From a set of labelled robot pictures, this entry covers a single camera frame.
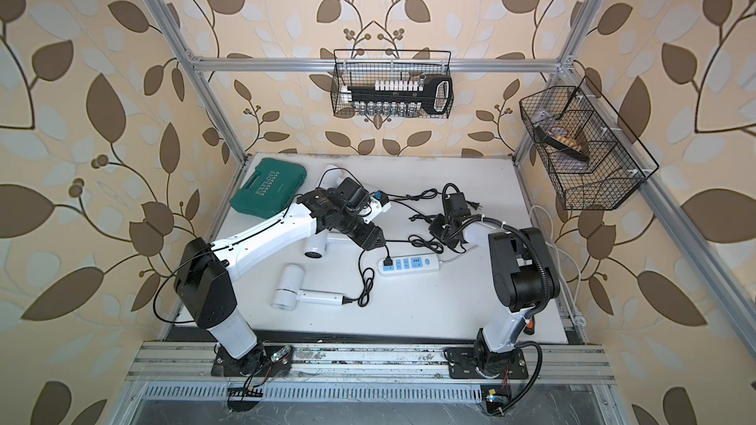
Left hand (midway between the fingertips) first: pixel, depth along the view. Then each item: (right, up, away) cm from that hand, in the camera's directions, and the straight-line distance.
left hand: (376, 233), depth 81 cm
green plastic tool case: (-40, +12, +24) cm, 48 cm away
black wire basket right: (+56, +19, -7) cm, 59 cm away
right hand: (+19, -2, +18) cm, 26 cm away
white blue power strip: (+10, -11, +8) cm, 17 cm away
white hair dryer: (-18, +17, +28) cm, 37 cm away
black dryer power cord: (+12, -4, +16) cm, 20 cm away
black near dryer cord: (-3, -15, +6) cm, 16 cm away
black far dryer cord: (+22, +9, -2) cm, 24 cm away
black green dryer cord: (+14, +3, +21) cm, 25 cm away
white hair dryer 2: (-24, -16, +2) cm, 29 cm away
